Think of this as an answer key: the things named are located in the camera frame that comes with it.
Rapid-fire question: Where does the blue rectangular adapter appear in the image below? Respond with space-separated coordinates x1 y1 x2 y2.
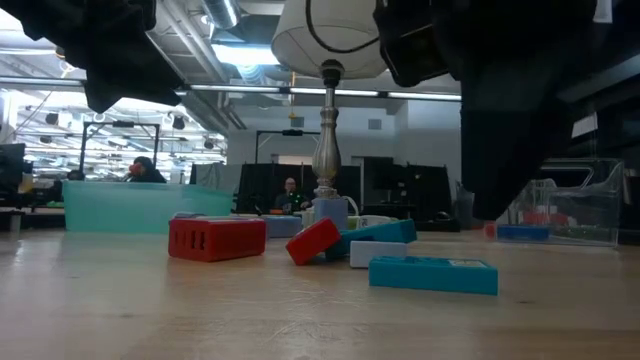
496 224 551 242

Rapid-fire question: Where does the teal adapter with yellow label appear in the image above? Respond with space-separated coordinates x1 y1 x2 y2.
368 255 500 297

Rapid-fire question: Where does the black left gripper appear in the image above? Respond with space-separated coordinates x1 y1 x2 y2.
0 0 184 114

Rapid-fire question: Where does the white shade silver table lamp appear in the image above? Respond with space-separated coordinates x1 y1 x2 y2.
271 0 389 201

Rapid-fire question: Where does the red rectangular adapter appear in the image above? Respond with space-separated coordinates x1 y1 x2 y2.
519 210 571 227

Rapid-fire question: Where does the teal translucent plastic bin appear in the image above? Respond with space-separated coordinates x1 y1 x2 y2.
62 179 235 235

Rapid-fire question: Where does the person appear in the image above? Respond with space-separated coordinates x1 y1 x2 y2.
127 155 168 184
273 177 314 211

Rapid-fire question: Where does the black partition panel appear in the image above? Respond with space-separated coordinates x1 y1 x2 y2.
234 162 362 214

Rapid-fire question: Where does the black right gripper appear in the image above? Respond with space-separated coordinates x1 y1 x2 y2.
372 0 601 221

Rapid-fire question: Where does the plain teal adapter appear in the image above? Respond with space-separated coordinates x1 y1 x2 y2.
324 218 419 261

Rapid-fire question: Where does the clear plastic bin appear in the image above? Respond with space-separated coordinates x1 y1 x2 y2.
492 158 626 247

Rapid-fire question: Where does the large red wall charger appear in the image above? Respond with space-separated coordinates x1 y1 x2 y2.
167 215 268 263

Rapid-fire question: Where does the light blue charger cube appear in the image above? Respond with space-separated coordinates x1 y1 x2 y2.
259 214 304 239

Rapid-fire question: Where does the white adapter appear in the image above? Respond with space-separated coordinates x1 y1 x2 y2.
348 240 409 269

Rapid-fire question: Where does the periwinkle blue charger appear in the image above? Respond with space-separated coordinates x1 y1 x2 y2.
313 196 350 232

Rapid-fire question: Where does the slim red adapter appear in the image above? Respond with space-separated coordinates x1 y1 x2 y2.
285 216 343 267

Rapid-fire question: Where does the black computer monitor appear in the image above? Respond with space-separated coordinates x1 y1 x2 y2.
0 143 26 194

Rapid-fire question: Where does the small white charger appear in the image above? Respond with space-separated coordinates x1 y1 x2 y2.
357 214 399 230

